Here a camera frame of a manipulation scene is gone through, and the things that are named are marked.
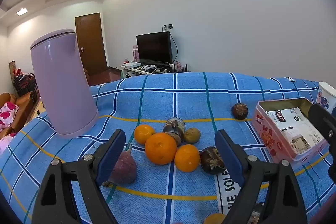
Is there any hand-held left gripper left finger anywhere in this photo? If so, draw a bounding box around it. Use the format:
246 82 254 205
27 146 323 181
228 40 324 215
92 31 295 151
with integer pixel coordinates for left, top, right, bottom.
31 129 126 224

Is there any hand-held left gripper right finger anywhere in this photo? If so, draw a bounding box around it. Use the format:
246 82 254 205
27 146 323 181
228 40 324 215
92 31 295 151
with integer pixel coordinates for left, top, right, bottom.
214 130 307 224

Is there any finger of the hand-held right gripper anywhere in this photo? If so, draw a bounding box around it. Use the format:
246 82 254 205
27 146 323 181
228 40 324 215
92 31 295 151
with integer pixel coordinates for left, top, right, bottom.
308 103 336 153

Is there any purple beet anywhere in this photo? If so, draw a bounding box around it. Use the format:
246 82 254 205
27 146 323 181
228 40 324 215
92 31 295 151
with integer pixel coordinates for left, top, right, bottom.
105 143 138 186

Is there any pink tin box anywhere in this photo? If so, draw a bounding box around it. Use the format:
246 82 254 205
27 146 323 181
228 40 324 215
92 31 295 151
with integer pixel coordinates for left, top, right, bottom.
251 97 330 164

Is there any brown kiwi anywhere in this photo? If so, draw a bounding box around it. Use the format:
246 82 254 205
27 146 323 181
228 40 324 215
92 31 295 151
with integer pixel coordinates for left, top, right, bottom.
183 128 201 143

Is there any dark round taro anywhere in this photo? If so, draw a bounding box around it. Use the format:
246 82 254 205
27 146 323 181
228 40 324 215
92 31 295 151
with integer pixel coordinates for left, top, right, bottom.
231 103 249 120

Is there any large orange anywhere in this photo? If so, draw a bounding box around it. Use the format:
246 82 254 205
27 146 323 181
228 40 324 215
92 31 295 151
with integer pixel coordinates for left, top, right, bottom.
145 132 177 165

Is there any white printed mug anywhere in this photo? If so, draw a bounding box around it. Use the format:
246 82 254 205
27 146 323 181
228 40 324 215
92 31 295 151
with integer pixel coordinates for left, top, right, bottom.
315 81 336 114

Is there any blue plaid blanket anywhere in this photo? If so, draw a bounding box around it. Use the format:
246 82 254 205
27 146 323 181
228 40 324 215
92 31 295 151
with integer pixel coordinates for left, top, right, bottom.
0 72 336 224

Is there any white television stand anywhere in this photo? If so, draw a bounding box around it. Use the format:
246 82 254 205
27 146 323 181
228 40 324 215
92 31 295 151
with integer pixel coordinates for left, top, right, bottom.
120 64 189 79

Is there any lilac kettle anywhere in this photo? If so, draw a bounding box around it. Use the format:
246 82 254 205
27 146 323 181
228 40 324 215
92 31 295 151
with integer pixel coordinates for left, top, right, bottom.
30 29 99 139

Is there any brown leather sofa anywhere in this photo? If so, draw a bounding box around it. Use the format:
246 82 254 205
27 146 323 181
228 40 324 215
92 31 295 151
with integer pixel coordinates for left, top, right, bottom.
0 91 37 135

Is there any black router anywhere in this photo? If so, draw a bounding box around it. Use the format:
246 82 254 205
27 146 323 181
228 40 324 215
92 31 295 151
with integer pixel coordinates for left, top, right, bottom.
169 63 188 73

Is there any pink floral cushion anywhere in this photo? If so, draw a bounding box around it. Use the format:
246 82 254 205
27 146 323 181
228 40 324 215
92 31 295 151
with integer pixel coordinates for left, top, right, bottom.
0 101 20 126

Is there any brown wooden door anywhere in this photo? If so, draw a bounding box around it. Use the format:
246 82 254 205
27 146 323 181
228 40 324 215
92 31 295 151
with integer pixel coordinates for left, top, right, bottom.
75 12 109 76

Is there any black television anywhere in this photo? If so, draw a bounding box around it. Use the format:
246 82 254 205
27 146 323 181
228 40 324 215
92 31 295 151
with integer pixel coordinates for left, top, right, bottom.
136 31 174 65

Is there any television cable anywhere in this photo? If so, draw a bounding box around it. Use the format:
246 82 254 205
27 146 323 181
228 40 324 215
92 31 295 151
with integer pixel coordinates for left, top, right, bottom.
169 28 178 64

